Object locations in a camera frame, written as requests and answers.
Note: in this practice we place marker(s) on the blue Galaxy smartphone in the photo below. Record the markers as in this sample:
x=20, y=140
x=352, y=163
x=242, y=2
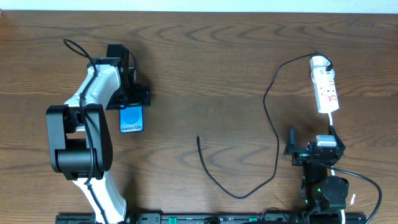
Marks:
x=131, y=120

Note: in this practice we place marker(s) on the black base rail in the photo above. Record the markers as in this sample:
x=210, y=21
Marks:
x=156, y=218

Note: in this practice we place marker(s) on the white USB charger adapter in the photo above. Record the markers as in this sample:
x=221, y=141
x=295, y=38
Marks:
x=320, y=65

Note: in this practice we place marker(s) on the white power strip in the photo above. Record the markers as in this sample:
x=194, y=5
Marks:
x=325, y=94

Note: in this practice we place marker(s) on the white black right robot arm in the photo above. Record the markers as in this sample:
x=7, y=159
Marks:
x=323, y=193

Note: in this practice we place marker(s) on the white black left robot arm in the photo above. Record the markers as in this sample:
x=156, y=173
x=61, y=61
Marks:
x=80, y=145

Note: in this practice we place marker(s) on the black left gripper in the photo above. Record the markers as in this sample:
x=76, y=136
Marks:
x=137, y=98

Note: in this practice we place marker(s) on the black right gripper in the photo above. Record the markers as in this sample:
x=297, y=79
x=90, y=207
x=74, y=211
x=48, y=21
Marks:
x=306, y=152

